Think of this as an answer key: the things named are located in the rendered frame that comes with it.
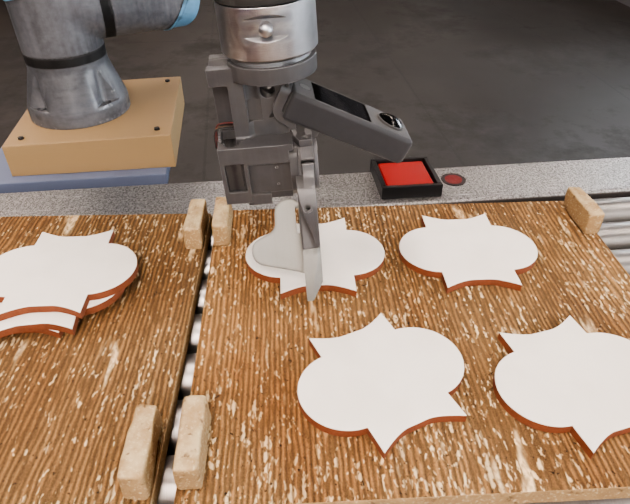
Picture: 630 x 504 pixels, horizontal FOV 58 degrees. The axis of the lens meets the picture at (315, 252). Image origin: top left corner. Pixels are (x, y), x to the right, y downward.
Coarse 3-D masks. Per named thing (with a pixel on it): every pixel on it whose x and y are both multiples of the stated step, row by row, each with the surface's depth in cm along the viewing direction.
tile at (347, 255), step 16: (320, 224) 60; (336, 224) 60; (256, 240) 58; (320, 240) 58; (336, 240) 58; (352, 240) 58; (368, 240) 58; (336, 256) 56; (352, 256) 56; (368, 256) 56; (256, 272) 54; (272, 272) 54; (288, 272) 54; (336, 272) 54; (352, 272) 54; (368, 272) 54; (288, 288) 52; (304, 288) 53; (320, 288) 53; (336, 288) 53; (352, 288) 52
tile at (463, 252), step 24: (480, 216) 61; (408, 240) 58; (432, 240) 58; (456, 240) 58; (480, 240) 58; (504, 240) 58; (528, 240) 58; (408, 264) 55; (432, 264) 55; (456, 264) 55; (480, 264) 55; (504, 264) 55; (528, 264) 55; (456, 288) 53
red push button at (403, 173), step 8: (384, 168) 73; (392, 168) 73; (400, 168) 73; (408, 168) 73; (416, 168) 73; (424, 168) 73; (384, 176) 71; (392, 176) 71; (400, 176) 71; (408, 176) 71; (416, 176) 71; (424, 176) 71; (392, 184) 70; (400, 184) 70
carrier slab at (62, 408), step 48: (0, 240) 59; (144, 240) 59; (144, 288) 53; (192, 288) 53; (48, 336) 48; (96, 336) 48; (144, 336) 48; (0, 384) 44; (48, 384) 44; (96, 384) 44; (144, 384) 44; (0, 432) 41; (48, 432) 41; (96, 432) 41; (0, 480) 38; (48, 480) 38; (96, 480) 38
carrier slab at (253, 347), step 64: (384, 256) 57; (576, 256) 57; (256, 320) 50; (320, 320) 50; (448, 320) 50; (512, 320) 50; (576, 320) 50; (192, 384) 44; (256, 384) 44; (256, 448) 40; (320, 448) 40; (448, 448) 40; (512, 448) 40; (576, 448) 40
